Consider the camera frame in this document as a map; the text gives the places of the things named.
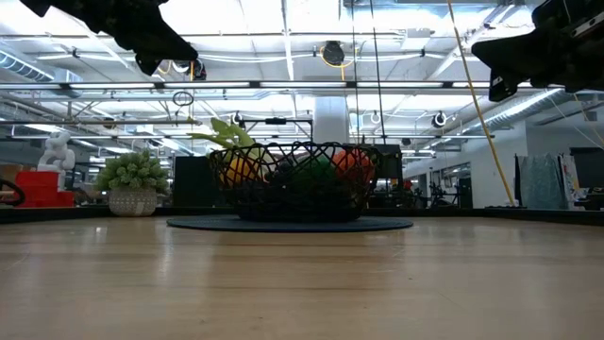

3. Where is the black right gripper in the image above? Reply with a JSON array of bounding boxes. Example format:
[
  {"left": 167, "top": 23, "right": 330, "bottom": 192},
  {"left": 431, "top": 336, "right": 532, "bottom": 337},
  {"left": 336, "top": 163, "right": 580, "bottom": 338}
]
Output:
[{"left": 471, "top": 0, "right": 604, "bottom": 103}]

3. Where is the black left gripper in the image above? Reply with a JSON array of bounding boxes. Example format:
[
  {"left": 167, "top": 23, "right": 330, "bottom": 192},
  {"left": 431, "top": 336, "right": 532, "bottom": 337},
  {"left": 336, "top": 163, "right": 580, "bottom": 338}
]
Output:
[{"left": 18, "top": 0, "right": 200, "bottom": 77}]

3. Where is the green celery stalk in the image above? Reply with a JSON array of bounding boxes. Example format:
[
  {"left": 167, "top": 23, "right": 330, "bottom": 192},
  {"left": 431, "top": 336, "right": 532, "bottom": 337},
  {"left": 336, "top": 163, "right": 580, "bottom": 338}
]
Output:
[{"left": 188, "top": 117, "right": 268, "bottom": 164}]

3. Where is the yellow lemon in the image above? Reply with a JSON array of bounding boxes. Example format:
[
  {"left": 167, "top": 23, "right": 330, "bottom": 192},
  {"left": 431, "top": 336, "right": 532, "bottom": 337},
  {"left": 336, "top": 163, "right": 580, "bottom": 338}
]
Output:
[{"left": 221, "top": 157, "right": 261, "bottom": 188}]

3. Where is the black grape bunch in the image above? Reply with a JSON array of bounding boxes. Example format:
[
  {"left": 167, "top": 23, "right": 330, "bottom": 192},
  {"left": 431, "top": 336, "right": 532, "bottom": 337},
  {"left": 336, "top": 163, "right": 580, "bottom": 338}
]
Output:
[{"left": 263, "top": 160, "right": 304, "bottom": 191}]

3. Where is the orange-red bumpy fruit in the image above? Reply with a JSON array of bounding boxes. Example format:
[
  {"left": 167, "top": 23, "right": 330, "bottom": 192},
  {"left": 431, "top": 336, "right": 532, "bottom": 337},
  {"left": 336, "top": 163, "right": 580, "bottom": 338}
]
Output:
[{"left": 332, "top": 147, "right": 377, "bottom": 184}]

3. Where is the green lime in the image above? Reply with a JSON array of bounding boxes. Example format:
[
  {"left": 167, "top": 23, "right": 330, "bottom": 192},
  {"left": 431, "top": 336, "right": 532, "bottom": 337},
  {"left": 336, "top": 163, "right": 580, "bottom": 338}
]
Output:
[{"left": 301, "top": 155, "right": 334, "bottom": 183}]

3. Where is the grey hanging cloth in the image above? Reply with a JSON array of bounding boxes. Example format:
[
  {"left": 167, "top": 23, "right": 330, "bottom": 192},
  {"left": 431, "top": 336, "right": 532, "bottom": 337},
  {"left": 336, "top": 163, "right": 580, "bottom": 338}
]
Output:
[{"left": 514, "top": 152, "right": 581, "bottom": 211}]

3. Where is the potted green succulent plant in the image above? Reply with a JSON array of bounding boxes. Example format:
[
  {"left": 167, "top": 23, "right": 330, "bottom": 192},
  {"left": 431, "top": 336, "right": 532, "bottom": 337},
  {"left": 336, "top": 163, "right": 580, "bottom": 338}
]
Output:
[{"left": 93, "top": 149, "right": 172, "bottom": 218}]

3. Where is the black cabinet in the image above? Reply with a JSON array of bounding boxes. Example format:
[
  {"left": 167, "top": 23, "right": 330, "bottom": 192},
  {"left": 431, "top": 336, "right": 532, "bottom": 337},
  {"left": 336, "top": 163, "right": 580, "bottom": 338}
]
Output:
[{"left": 172, "top": 155, "right": 212, "bottom": 210}]

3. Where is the black perforated computer tower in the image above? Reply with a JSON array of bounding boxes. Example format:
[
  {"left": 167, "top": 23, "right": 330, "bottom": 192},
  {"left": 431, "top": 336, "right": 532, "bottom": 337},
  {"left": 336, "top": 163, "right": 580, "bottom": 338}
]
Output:
[{"left": 375, "top": 143, "right": 405, "bottom": 181}]

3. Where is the red box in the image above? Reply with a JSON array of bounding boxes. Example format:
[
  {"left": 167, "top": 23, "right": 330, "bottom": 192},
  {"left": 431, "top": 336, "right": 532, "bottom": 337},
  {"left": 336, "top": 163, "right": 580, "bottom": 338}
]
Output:
[{"left": 13, "top": 170, "right": 76, "bottom": 210}]

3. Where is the dark round placemat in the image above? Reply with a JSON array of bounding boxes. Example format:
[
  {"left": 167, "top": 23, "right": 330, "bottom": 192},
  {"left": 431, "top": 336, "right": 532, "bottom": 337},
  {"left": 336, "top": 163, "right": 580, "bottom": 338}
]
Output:
[{"left": 165, "top": 214, "right": 415, "bottom": 234}]

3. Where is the yellow hanging cable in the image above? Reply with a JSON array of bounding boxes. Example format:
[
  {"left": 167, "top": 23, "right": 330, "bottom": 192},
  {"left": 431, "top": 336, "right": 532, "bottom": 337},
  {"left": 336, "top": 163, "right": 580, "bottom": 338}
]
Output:
[{"left": 445, "top": 0, "right": 516, "bottom": 207}]

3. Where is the black cable loop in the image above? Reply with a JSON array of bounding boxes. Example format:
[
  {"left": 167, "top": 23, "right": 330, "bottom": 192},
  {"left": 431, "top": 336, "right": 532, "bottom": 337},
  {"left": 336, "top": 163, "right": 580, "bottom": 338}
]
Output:
[{"left": 0, "top": 176, "right": 27, "bottom": 209}]

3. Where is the black wire basket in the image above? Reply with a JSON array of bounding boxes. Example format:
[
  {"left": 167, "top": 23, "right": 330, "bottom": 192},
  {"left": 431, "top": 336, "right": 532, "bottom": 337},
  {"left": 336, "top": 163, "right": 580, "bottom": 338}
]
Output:
[{"left": 208, "top": 140, "right": 384, "bottom": 224}]

